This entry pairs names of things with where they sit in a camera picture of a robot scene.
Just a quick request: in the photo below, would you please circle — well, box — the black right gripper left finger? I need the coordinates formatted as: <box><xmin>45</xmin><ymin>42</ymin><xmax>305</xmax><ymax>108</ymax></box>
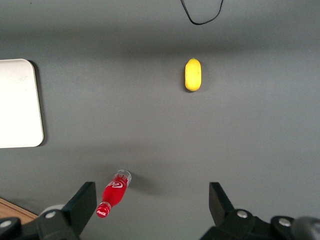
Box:
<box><xmin>0</xmin><ymin>181</ymin><xmax>97</xmax><ymax>240</ymax></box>

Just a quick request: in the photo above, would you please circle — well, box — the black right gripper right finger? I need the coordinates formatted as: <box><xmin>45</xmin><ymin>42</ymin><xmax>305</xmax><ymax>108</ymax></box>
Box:
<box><xmin>199</xmin><ymin>182</ymin><xmax>296</xmax><ymax>240</ymax></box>

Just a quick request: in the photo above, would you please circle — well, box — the cream rectangular tray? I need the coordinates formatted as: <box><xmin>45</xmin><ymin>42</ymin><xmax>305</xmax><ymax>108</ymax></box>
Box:
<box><xmin>0</xmin><ymin>58</ymin><xmax>45</xmax><ymax>149</ymax></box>

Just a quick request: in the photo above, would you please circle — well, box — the red cola bottle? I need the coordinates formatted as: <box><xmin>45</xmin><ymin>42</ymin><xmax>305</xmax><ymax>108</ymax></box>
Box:
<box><xmin>96</xmin><ymin>169</ymin><xmax>133</xmax><ymax>219</ymax></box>

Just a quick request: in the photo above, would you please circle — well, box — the wooden drawer cabinet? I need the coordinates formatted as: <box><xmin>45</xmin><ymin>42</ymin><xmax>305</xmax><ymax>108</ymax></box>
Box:
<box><xmin>0</xmin><ymin>196</ymin><xmax>37</xmax><ymax>224</ymax></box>

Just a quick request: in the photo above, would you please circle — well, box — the yellow lemon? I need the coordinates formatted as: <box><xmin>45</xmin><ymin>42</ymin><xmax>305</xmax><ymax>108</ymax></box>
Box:
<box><xmin>184</xmin><ymin>57</ymin><xmax>202</xmax><ymax>92</ymax></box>

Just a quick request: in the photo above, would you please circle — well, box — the looped black cable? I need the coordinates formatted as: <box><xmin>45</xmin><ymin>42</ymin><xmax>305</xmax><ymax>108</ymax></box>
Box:
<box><xmin>180</xmin><ymin>0</ymin><xmax>225</xmax><ymax>26</ymax></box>

